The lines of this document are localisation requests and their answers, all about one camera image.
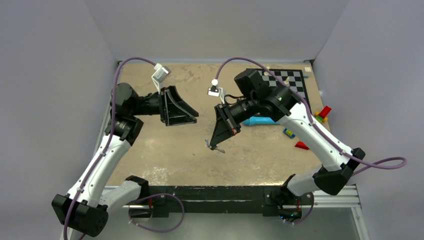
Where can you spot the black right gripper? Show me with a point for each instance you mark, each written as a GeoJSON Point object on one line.
{"type": "Point", "coordinates": [224, 130]}

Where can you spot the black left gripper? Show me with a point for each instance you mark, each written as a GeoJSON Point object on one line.
{"type": "Point", "coordinates": [174, 116]}

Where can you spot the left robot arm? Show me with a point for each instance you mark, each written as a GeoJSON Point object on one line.
{"type": "Point", "coordinates": [84, 210]}

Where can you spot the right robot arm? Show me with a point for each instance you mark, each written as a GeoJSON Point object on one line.
{"type": "Point", "coordinates": [288, 109]}

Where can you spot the light blue plastic cylinder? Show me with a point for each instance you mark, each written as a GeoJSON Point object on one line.
{"type": "Point", "coordinates": [259, 120]}

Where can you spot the red triangular block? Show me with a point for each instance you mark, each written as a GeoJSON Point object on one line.
{"type": "Point", "coordinates": [301, 145]}

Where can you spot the black white chessboard mat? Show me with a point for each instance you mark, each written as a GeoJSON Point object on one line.
{"type": "Point", "coordinates": [296, 82]}

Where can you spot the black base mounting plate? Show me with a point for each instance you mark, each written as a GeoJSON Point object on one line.
{"type": "Point", "coordinates": [267, 200]}

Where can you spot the red green toy block stack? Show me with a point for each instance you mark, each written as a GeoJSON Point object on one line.
{"type": "Point", "coordinates": [322, 116]}

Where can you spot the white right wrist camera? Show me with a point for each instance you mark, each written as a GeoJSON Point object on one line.
{"type": "Point", "coordinates": [216, 91]}

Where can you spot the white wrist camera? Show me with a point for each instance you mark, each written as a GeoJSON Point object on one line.
{"type": "Point", "coordinates": [159, 76]}
{"type": "Point", "coordinates": [216, 91]}

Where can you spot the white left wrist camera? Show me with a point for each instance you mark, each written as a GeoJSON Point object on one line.
{"type": "Point", "coordinates": [159, 76]}

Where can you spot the aluminium frame rail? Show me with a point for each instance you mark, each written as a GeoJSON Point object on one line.
{"type": "Point", "coordinates": [140, 204]}

